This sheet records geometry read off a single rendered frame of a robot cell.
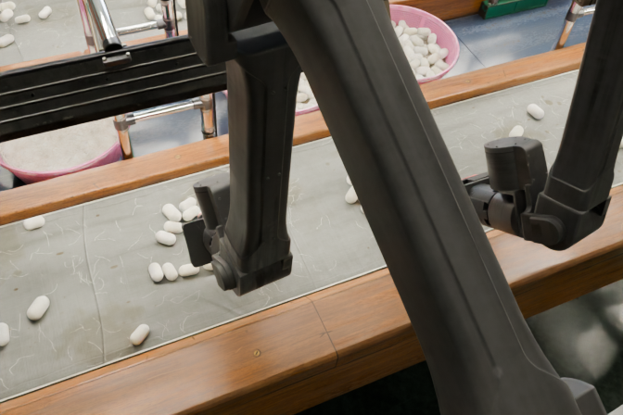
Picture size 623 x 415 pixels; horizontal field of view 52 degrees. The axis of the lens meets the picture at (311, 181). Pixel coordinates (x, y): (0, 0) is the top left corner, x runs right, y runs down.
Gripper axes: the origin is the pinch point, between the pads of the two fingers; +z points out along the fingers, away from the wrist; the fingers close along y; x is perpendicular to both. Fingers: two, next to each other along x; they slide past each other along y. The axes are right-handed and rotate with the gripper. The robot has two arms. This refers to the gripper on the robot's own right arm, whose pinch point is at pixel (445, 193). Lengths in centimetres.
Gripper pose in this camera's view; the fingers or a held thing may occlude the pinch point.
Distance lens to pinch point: 101.4
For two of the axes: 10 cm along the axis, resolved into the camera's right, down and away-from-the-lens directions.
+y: -9.1, 2.7, -3.1
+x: 2.1, 9.5, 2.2
